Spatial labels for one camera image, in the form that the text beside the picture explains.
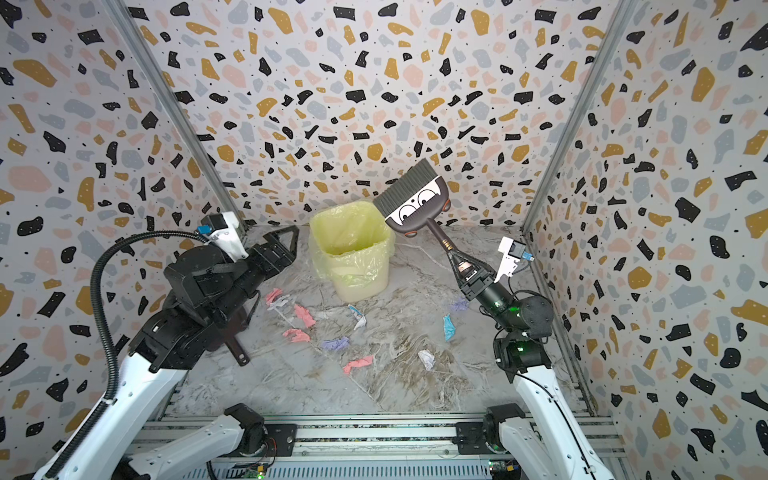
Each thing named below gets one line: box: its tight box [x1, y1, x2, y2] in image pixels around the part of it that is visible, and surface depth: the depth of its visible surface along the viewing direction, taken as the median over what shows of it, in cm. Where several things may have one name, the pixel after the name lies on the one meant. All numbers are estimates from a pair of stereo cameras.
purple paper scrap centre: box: [322, 336, 350, 350], surface depth 92 cm
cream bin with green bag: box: [308, 201, 395, 303], surface depth 86 cm
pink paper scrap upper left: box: [294, 304, 316, 328], surface depth 97 cm
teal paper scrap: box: [443, 313, 456, 341], surface depth 96 cm
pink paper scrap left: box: [282, 328, 311, 343], surface depth 93 cm
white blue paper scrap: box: [348, 304, 367, 331], surface depth 97 cm
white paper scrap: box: [418, 349, 436, 371], surface depth 89 cm
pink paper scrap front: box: [344, 355, 374, 374], surface depth 88 cm
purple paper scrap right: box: [450, 298, 469, 311], surface depth 100 cm
